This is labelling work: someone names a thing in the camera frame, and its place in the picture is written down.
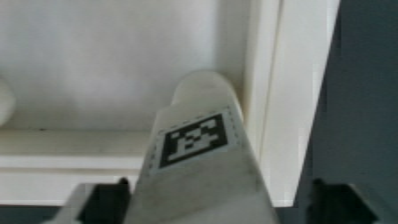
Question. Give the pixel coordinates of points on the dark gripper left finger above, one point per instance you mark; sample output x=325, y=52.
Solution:
x=96, y=204

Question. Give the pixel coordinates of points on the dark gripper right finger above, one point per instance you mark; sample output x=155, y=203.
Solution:
x=345, y=204

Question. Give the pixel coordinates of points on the white table leg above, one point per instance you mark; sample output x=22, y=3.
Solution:
x=201, y=186

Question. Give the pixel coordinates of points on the white square tabletop part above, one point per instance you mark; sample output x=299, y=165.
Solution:
x=94, y=56

